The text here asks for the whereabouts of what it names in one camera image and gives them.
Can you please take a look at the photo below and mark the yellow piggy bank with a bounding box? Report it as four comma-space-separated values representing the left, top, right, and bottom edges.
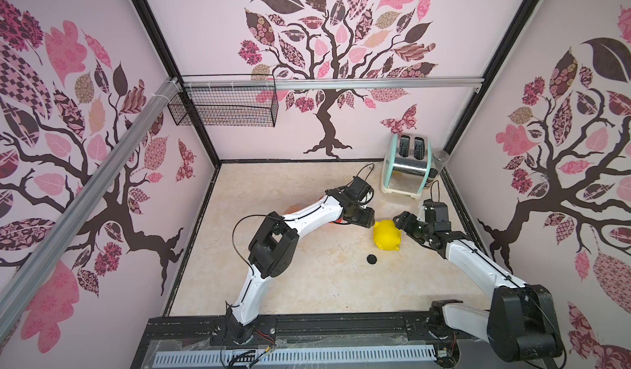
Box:
373, 219, 401, 251

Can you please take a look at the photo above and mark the black plug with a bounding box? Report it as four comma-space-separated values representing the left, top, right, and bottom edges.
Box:
366, 254, 377, 265

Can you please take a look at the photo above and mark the peach piggy bank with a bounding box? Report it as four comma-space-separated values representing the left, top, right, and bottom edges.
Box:
284, 205, 303, 214

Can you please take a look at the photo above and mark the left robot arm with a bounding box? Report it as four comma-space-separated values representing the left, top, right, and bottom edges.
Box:
225, 181, 375, 344

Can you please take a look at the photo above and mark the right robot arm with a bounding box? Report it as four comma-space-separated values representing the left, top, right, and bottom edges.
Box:
393, 200, 567, 368

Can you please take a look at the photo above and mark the mint chrome toaster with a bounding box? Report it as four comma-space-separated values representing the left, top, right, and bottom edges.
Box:
380, 132, 432, 200

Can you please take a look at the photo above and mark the glass jar behind toaster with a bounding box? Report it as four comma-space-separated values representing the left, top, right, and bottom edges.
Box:
426, 150, 450, 188

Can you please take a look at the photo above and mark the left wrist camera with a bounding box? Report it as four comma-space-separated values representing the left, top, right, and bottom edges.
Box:
345, 176, 374, 206

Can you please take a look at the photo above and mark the black base frame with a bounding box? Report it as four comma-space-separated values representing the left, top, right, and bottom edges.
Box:
130, 308, 558, 369

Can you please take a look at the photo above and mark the black wire basket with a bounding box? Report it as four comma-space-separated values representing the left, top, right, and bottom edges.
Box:
168, 74, 279, 127

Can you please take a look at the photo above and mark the back aluminium rail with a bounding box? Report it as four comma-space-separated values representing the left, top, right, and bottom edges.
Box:
184, 77, 484, 91

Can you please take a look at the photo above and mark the aluminium rail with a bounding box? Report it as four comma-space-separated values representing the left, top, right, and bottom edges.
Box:
184, 77, 484, 91
1, 78, 180, 339

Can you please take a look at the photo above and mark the white slotted cable duct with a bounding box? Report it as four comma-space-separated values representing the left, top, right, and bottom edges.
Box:
149, 345, 437, 368

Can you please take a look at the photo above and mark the left aluminium rail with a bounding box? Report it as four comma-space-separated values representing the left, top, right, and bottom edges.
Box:
1, 78, 180, 339

